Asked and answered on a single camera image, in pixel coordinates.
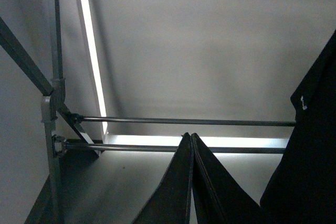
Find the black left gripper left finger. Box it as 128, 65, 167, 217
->
133, 133, 194, 223

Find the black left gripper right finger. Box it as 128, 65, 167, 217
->
191, 133, 265, 223

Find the black printed t-shirt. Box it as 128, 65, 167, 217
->
260, 37, 335, 223

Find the white floor light strip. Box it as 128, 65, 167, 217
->
103, 134, 289, 148

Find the thin rack bar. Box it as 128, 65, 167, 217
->
55, 135, 285, 156
69, 113, 296, 127

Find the grey left rack leg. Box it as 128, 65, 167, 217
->
41, 0, 65, 223

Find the grey diagonal rack brace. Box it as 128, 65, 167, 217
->
1, 18, 54, 96

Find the white left light strip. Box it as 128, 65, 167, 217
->
70, 0, 109, 135

